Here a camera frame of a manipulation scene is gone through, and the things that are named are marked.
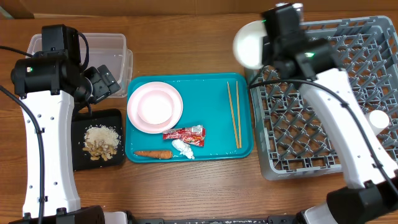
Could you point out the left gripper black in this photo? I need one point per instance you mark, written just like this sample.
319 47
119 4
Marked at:
104 82

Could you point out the pink plate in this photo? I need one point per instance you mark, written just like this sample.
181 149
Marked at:
141 125

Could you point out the white bowl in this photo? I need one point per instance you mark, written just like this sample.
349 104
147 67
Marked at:
248 45

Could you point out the white paper cup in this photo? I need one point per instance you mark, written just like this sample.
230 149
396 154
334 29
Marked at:
378 121

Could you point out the pink bowl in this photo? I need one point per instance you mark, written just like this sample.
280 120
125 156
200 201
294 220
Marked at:
155 107

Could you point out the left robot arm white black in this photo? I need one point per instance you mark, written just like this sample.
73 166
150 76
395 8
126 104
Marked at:
51 195

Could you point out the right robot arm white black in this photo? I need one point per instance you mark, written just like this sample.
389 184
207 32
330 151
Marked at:
370 174

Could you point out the grey dishwasher rack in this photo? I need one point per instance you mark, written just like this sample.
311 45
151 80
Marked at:
291 142

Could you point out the clear plastic bin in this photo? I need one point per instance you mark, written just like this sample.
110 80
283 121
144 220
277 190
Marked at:
109 56

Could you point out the black plastic tray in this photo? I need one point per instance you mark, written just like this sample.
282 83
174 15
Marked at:
109 118

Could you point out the food scraps rice and peanuts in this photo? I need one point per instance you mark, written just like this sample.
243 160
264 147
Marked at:
101 142

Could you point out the orange carrot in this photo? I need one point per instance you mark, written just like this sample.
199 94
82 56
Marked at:
155 154

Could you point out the crumpled white tissue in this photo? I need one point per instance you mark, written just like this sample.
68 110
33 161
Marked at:
183 148

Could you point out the red snack wrapper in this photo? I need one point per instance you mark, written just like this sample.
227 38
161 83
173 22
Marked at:
194 135

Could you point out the teal serving tray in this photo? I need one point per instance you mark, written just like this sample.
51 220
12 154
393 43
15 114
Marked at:
206 103

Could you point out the right wooden chopstick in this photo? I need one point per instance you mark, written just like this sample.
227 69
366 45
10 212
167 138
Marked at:
239 115

